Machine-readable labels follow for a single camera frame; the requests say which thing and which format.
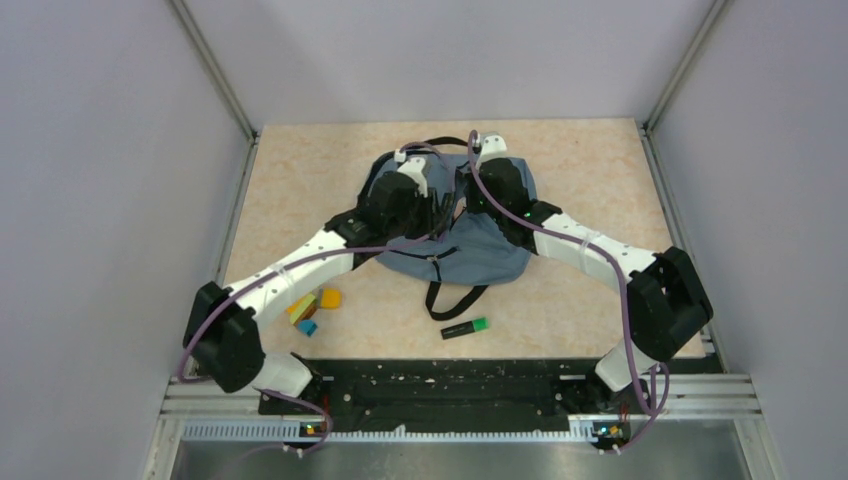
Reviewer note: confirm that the aluminium frame rail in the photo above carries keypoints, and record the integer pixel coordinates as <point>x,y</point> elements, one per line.
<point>711,427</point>

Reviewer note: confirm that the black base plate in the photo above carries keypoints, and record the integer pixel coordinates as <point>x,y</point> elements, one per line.
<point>461,395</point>

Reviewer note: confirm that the blue student backpack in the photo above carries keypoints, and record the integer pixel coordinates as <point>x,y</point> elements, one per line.
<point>472,252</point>

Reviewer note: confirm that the yellow sharpener block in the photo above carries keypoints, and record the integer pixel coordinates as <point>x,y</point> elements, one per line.
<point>329,299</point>

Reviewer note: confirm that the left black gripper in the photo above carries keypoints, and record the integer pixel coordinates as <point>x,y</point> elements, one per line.
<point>433,223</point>

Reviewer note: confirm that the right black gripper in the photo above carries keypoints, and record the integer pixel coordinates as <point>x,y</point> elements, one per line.
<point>472,205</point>

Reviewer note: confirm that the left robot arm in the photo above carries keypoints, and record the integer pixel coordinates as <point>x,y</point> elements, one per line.
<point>223,332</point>

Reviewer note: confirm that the orange yellow sticky notes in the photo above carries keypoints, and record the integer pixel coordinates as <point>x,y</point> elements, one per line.
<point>303,309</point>

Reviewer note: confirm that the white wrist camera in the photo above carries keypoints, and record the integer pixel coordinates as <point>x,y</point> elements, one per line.
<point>416,167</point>
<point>490,146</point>

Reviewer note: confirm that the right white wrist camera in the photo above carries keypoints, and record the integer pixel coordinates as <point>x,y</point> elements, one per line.
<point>490,146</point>

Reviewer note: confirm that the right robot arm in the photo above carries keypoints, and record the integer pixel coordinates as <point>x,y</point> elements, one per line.
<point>663,301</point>

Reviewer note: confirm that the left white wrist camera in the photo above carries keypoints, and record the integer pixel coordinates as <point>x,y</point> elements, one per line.
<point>416,167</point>

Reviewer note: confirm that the blue small block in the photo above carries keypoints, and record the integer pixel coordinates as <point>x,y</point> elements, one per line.
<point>307,327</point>

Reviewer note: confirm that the green highlighter pen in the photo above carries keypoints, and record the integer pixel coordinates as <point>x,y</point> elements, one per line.
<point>465,328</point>

